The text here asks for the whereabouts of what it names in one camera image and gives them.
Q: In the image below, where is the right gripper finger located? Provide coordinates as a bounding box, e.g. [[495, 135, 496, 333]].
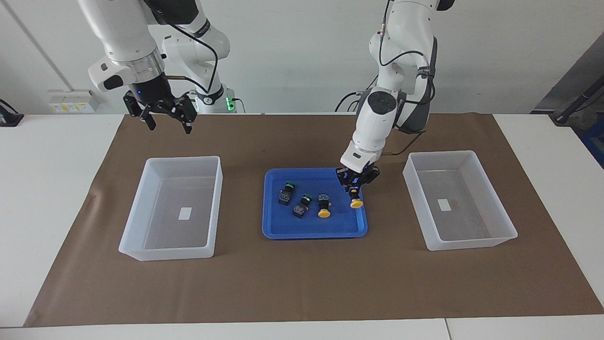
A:
[[124, 93, 158, 131], [174, 93, 198, 136]]

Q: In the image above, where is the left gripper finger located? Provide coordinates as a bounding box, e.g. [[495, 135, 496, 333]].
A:
[[357, 165, 381, 196], [336, 167, 354, 197]]

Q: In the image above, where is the green push button switch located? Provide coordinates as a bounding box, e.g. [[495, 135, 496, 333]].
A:
[[278, 181, 296, 206], [292, 194, 313, 218]]

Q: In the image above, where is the blue plastic tray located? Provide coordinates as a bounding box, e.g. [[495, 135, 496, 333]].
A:
[[262, 168, 369, 240]]

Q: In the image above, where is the translucent white plastic box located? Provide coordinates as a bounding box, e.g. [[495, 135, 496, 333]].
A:
[[118, 156, 223, 262], [403, 150, 519, 251]]

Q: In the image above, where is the brown paper mat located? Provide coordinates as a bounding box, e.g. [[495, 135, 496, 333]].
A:
[[24, 112, 604, 328]]

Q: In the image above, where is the black desk device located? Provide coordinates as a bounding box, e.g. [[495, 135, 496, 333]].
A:
[[0, 99, 24, 127]]

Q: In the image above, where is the black tripod stand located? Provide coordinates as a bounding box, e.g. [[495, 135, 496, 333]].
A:
[[550, 76, 604, 126]]

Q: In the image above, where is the blue crate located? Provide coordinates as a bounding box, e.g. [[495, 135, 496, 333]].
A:
[[578, 120, 604, 168]]

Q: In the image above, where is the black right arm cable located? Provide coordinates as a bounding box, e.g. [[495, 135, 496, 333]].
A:
[[151, 0, 218, 94]]

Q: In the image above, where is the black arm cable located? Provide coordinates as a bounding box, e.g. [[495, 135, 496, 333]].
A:
[[151, 0, 218, 94], [377, 0, 437, 156]]

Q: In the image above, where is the white wall socket strip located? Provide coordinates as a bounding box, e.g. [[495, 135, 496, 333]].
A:
[[47, 90, 100, 114]]

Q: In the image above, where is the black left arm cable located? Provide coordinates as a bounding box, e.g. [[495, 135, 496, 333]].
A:
[[377, 0, 437, 156]]

